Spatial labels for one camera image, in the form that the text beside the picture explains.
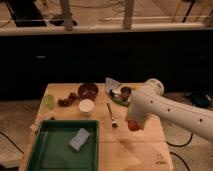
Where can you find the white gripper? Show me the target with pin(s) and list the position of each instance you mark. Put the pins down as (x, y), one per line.
(135, 115)

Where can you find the red apple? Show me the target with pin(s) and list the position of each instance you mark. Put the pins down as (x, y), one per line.
(133, 125)

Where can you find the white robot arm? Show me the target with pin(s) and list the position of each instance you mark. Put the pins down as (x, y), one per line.
(149, 99)

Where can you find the small dark metal cup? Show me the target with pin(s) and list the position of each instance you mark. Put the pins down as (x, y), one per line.
(125, 93)

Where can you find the white paper cup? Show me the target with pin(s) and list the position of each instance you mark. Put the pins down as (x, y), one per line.
(86, 106)

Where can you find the light green cup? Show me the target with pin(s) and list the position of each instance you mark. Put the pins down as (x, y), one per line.
(49, 101)

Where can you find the white crumpled napkin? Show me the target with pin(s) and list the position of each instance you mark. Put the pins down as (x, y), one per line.
(111, 84)

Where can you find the dark red bowl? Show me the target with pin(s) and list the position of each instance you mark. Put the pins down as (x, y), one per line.
(88, 91)

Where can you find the grey blue sponge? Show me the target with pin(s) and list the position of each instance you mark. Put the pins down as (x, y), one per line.
(79, 139)

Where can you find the dark brown food pile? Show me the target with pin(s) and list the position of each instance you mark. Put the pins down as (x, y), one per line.
(68, 101)

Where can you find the green plastic tray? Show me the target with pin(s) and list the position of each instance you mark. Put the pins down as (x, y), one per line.
(51, 150)

